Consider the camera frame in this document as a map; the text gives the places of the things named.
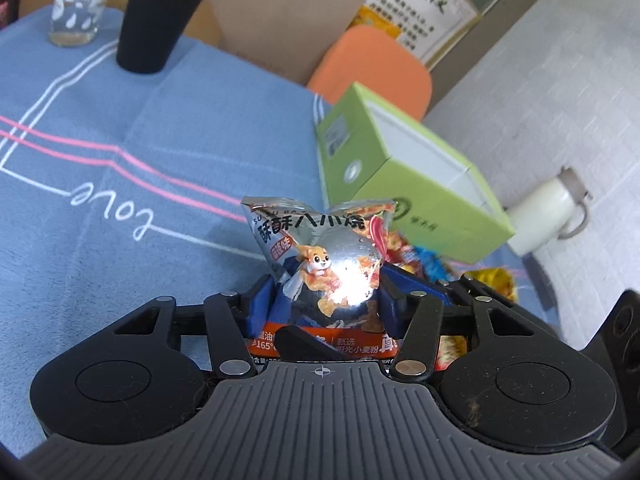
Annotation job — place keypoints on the white thermos mug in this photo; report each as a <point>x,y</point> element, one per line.
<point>542,210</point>

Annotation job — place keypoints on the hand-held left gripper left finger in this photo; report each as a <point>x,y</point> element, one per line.
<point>260,307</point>

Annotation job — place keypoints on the wall poster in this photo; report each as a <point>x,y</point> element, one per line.
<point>425,5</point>

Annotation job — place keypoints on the brown paper bag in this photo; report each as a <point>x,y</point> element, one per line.
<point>280,15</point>

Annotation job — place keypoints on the blue snack packet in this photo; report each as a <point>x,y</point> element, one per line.
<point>432,260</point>

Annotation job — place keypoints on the glass bottle with pink cap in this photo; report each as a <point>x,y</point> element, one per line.
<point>75,10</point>

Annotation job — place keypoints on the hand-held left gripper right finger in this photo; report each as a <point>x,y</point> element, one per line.
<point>395,302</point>

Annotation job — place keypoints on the red snack packet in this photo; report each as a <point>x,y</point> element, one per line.
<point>400,252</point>

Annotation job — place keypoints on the blue printed tablecloth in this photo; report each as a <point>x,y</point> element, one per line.
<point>150,170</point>

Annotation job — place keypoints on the yellow bag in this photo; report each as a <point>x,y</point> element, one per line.
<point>375,22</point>

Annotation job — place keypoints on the silver orange snack packet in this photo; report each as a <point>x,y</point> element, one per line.
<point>325,255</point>

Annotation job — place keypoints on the orange chair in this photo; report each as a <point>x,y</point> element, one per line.
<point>370,70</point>

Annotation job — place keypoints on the green cardboard box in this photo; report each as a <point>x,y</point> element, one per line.
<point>370,170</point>

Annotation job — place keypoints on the yellow crinkled snack packet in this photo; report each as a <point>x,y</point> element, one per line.
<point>495,282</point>

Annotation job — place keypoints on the black cup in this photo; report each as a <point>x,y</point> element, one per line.
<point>155,20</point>

